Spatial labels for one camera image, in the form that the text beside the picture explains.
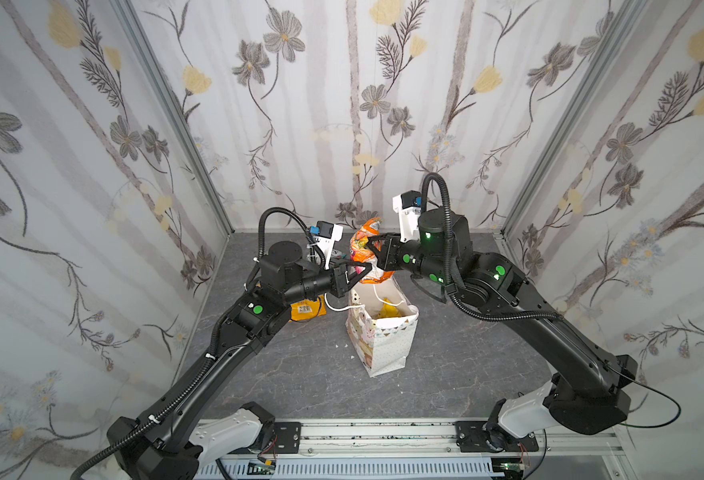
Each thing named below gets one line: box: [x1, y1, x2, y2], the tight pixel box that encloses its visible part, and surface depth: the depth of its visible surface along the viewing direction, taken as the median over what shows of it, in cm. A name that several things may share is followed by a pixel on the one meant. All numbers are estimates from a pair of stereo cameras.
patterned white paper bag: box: [345, 276, 419, 378], surface depth 75 cm
